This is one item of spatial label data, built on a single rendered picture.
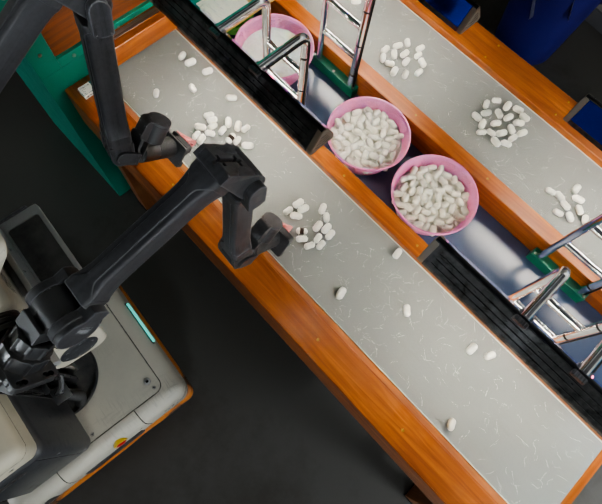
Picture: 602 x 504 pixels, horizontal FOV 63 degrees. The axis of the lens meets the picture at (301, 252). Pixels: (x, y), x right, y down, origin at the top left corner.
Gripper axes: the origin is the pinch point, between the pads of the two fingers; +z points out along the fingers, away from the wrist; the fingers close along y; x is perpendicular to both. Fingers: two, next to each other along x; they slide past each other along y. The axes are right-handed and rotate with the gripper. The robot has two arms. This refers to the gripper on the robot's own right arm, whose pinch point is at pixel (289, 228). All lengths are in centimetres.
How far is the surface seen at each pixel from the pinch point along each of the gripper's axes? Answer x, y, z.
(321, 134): -33.4, 3.4, -13.3
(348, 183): -15.0, -1.1, 17.4
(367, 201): -15.1, -9.1, 17.4
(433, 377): 1, -57, 1
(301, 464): 85, -56, 17
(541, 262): -29, -57, 42
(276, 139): -9.7, 25.5, 15.3
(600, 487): 32, -144, 79
